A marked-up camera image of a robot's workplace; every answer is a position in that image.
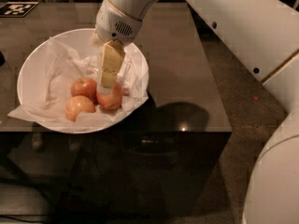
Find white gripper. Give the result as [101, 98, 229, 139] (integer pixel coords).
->
[90, 0, 143, 95]

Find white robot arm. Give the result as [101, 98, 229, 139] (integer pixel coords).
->
[91, 0, 299, 224]

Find pale red apple front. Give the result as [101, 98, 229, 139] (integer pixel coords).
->
[64, 95, 95, 122]

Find white bowl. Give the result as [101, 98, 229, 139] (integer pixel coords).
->
[17, 27, 150, 134]

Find white crumpled paper liner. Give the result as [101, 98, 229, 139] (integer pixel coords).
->
[7, 36, 150, 130]

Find black white fiducial marker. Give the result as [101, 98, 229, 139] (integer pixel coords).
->
[0, 2, 38, 18]

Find small black object left edge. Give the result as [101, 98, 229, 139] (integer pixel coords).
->
[0, 51, 6, 67]

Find dark glossy table cabinet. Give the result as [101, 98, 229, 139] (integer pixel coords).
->
[1, 3, 232, 223]

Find black cable on floor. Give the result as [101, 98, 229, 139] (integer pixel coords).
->
[0, 214, 48, 224]

